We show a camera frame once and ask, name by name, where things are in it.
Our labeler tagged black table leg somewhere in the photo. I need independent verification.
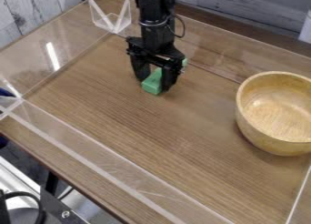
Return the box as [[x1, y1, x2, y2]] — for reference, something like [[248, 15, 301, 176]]
[[45, 172, 60, 196]]

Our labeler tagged green rectangular block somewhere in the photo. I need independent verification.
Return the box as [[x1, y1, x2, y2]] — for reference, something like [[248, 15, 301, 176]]
[[141, 58, 188, 95]]

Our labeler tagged black cable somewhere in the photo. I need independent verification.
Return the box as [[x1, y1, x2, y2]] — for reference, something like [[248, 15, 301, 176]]
[[0, 190, 46, 224]]

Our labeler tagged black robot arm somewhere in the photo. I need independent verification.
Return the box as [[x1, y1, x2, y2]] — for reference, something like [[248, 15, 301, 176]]
[[126, 0, 185, 95]]

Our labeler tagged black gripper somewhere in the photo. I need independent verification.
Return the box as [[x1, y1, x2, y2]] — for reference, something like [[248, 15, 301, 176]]
[[125, 17, 186, 93]]

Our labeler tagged blue object at edge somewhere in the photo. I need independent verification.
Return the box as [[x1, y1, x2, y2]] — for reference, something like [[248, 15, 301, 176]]
[[0, 87, 14, 97]]

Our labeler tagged clear acrylic tray wall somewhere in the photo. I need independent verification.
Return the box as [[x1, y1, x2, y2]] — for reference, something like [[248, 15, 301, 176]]
[[0, 4, 311, 224]]

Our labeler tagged light wooden bowl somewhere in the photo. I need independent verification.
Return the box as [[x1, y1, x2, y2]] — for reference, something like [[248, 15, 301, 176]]
[[236, 71, 311, 157]]

